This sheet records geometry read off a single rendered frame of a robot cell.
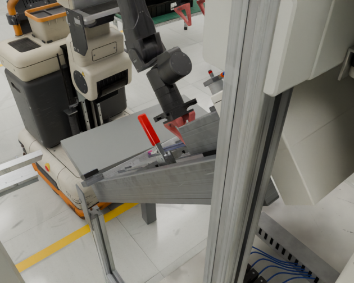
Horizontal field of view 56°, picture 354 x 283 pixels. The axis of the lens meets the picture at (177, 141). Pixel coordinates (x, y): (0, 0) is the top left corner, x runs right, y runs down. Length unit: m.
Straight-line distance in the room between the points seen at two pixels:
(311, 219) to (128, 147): 0.68
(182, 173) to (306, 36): 0.29
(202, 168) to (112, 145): 0.90
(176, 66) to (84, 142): 0.69
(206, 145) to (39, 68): 1.24
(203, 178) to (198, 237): 1.31
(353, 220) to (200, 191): 0.75
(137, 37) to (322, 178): 0.56
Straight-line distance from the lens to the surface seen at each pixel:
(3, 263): 0.90
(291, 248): 0.96
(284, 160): 0.34
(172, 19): 3.21
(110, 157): 1.25
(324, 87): 0.39
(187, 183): 0.47
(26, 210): 2.00
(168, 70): 0.75
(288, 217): 1.08
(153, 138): 0.59
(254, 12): 0.23
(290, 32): 0.22
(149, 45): 0.82
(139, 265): 1.66
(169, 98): 0.80
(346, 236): 1.10
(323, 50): 0.26
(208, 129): 0.45
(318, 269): 0.95
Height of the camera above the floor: 1.44
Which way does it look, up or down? 40 degrees down
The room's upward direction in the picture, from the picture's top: straight up
